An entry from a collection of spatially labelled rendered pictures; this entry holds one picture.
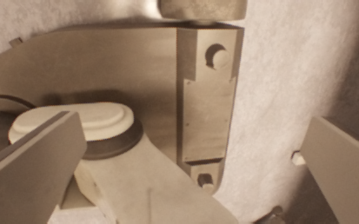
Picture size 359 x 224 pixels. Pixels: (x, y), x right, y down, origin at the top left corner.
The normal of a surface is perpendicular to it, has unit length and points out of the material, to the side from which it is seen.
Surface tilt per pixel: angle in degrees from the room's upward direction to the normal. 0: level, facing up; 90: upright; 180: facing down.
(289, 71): 0
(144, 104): 0
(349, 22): 0
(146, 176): 90
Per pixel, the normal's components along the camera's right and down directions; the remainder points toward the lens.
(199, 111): 0.17, 0.47
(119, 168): 0.00, -0.88
